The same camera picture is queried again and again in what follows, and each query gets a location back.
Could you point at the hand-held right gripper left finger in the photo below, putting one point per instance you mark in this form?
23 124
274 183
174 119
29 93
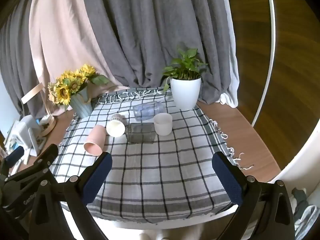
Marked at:
97 180

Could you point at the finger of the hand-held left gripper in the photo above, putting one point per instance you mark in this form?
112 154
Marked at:
41 166
13 156

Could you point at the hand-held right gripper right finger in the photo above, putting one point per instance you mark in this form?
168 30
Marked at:
228 182

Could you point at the pink cup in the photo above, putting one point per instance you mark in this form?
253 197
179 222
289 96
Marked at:
95 140

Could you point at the striped white paper cup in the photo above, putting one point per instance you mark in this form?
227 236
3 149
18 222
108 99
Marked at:
115 127

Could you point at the grey glass cup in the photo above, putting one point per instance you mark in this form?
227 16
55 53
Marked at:
140 133

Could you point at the clear plastic cup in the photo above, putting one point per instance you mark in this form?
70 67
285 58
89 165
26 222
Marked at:
147 111

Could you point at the white plastic device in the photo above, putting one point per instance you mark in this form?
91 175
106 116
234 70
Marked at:
27 132

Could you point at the round wooden tray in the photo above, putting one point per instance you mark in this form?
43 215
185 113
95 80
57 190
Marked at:
48 126

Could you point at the wooden slat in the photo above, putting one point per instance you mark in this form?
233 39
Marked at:
31 93

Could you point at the checked tablecloth with fringe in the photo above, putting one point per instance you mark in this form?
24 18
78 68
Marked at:
162 180

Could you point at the grey cloth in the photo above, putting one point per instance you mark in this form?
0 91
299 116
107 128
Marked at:
299 200

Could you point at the pale blue ribbed vase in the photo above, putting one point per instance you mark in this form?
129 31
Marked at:
82 105

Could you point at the white curved panel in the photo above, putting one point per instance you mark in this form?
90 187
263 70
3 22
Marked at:
300 160

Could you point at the grey curtain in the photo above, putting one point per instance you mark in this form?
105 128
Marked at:
155 35
17 75

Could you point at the sunflower bouquet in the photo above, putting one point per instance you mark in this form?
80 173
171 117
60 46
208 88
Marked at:
67 85

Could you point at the white plant pot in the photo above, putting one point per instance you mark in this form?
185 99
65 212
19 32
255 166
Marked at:
185 92

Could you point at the white sheer curtain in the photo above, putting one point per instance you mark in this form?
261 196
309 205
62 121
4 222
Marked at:
231 80

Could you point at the green leafy plant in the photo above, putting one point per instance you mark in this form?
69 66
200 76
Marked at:
186 66

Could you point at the pink curtain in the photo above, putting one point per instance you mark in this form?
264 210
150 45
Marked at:
62 35

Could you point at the white thin hoop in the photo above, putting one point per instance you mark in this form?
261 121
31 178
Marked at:
271 42

